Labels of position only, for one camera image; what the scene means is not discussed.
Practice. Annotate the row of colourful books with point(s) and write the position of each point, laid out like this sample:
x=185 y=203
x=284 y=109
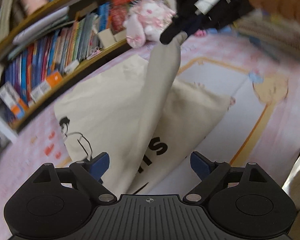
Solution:
x=52 y=55

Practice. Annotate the pink plush toy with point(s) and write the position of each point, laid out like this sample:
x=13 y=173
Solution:
x=146 y=20

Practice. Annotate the white blue orange box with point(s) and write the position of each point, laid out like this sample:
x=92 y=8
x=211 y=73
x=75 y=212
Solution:
x=12 y=102

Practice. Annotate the white box with orange end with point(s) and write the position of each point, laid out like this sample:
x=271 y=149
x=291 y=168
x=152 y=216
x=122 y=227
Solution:
x=46 y=85

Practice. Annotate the stack of spiral notebooks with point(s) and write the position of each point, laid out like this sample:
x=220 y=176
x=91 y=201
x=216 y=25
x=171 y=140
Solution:
x=272 y=37

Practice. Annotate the red books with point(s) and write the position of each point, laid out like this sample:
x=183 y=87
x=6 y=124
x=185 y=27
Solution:
x=126 y=7

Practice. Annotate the cream canvas tote bag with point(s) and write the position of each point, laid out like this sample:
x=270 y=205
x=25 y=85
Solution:
x=120 y=110

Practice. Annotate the pink clips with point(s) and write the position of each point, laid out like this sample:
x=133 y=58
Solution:
x=200 y=33

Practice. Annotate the white wooden bookshelf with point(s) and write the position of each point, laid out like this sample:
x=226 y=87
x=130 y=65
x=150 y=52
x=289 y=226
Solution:
x=65 y=80

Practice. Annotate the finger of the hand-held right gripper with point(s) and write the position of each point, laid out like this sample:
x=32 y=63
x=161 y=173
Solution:
x=171 y=33

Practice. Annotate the pink checked cartoon table mat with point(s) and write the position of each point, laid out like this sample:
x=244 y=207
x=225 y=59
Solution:
x=240 y=110

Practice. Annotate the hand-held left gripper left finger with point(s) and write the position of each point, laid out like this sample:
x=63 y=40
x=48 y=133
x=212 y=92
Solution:
x=101 y=165

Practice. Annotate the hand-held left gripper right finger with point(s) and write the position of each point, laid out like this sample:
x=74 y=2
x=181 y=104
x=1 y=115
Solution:
x=198 y=165

